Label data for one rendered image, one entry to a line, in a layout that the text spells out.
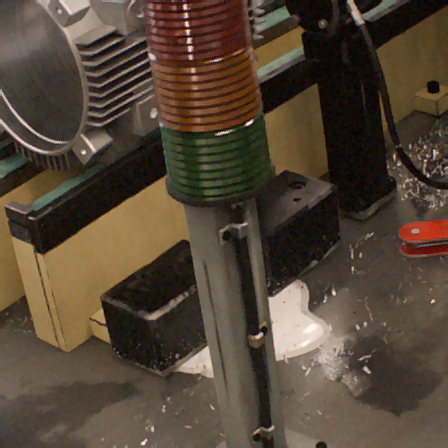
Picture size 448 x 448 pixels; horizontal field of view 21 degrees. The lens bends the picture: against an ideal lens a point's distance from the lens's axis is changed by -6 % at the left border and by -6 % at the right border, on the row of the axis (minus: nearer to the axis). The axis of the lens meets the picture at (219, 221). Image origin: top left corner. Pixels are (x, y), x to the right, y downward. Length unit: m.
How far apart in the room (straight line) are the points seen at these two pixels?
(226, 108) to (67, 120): 0.40
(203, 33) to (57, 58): 0.46
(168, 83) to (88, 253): 0.34
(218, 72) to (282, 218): 0.37
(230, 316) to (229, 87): 0.15
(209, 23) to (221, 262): 0.16
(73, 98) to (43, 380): 0.26
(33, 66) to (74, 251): 0.20
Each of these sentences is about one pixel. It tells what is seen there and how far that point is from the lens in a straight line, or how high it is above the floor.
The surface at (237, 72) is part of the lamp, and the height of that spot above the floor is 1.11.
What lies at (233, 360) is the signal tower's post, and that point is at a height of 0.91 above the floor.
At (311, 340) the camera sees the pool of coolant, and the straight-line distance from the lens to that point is 1.00.
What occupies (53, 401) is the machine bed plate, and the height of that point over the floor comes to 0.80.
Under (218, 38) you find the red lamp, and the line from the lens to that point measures 0.69.
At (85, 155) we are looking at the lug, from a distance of 1.00.
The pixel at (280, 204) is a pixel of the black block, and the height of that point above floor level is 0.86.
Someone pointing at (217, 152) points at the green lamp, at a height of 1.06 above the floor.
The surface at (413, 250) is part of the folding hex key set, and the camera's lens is 1.10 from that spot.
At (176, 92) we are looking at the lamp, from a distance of 0.70.
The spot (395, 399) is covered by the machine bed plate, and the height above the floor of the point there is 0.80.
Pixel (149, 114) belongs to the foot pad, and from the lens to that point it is 1.00.
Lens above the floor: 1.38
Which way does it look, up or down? 30 degrees down
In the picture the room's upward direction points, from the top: 9 degrees counter-clockwise
